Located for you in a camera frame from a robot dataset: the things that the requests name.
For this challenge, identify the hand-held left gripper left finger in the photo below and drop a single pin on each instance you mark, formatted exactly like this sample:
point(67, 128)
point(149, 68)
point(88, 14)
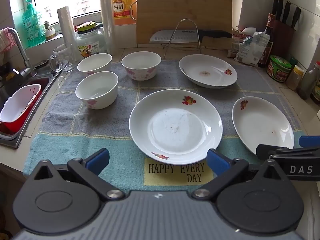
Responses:
point(98, 158)

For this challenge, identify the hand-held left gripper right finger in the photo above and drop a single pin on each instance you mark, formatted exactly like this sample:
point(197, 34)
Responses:
point(217, 163)

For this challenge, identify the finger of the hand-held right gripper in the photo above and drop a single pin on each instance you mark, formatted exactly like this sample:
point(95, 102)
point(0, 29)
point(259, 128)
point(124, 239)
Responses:
point(310, 142)
point(262, 151)

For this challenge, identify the white plate with red speck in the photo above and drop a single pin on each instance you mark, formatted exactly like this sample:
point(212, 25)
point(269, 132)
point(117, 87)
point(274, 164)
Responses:
point(262, 125)

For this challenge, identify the white plate with speckled stains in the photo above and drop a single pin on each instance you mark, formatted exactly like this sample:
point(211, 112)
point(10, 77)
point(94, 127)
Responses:
point(175, 127)

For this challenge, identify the white bowl with pink flowers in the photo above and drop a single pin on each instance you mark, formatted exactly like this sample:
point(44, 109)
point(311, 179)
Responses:
point(95, 63)
point(141, 65)
point(97, 90)

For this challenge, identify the white plate with brown stain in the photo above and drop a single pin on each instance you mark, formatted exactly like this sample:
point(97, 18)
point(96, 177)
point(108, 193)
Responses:
point(207, 71)

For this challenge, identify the glass bottle with gold cap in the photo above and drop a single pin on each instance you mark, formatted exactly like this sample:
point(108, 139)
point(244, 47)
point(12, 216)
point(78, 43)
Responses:
point(316, 92)

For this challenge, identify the glass bottle with red cap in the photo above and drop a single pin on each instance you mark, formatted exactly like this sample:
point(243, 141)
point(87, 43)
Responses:
point(308, 82)

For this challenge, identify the yellow-lid spice jar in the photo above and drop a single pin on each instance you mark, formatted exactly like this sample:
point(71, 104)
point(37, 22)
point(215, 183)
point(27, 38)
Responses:
point(295, 78)

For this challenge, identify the grey blue checked towel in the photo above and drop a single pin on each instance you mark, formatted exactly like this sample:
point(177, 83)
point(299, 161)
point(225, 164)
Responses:
point(125, 93)

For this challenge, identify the green-lid sauce jar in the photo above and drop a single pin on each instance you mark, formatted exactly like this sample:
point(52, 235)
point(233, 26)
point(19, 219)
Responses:
point(278, 70)

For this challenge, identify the small green-cap bottle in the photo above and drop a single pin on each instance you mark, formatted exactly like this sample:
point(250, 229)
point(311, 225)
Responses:
point(293, 62)

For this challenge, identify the red basin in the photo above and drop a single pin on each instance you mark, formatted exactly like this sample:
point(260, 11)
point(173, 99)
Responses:
point(42, 83)

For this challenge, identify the white strainer basket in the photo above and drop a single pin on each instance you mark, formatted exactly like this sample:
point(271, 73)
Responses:
point(20, 102)

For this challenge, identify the white blue food packet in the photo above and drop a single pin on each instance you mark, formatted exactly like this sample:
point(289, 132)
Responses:
point(252, 50)

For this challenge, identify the dark soy sauce bottle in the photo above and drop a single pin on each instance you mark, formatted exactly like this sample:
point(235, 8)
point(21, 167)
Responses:
point(267, 47)

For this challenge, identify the clear glass mug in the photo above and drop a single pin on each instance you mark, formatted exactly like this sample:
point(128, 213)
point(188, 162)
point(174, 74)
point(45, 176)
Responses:
point(62, 57)

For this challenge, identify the dark red knife block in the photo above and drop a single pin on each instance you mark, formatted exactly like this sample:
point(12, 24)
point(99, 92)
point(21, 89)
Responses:
point(283, 37)

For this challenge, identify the orange white food packet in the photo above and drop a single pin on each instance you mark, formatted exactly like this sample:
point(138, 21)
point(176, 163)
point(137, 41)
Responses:
point(237, 45)

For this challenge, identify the small dark round dish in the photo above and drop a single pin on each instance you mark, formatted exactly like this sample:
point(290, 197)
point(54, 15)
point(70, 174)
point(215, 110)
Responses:
point(41, 63)

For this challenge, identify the steel sink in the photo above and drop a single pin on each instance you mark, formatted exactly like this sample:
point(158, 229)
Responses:
point(8, 87)

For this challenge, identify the glass jar with yellow-green lid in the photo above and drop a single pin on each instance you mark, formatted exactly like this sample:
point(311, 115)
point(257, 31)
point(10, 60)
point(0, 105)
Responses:
point(90, 42)

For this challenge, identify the black binder clip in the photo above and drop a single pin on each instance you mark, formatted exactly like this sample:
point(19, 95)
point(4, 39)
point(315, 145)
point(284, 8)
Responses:
point(236, 29)

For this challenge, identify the short plastic bag roll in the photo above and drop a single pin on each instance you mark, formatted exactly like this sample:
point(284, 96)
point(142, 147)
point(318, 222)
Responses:
point(67, 30)

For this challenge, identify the metal faucet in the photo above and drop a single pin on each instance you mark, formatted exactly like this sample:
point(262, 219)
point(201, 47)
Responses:
point(21, 50)

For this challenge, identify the small potted plant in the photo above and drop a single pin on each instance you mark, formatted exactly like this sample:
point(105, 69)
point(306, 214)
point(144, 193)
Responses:
point(49, 31)

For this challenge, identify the tall plastic wrap roll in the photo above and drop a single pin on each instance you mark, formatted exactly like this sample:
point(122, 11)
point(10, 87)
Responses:
point(107, 17)

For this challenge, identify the green dish soap bottle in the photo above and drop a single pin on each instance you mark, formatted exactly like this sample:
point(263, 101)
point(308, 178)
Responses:
point(31, 27)

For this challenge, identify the pink cloth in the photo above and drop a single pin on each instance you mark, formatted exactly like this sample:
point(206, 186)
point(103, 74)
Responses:
point(6, 41)

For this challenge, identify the orange cooking wine bottle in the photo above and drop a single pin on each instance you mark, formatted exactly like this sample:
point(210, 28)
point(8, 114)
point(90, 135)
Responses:
point(122, 5)

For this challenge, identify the wooden cutting board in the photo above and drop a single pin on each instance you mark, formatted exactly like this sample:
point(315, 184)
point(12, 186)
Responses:
point(185, 2)

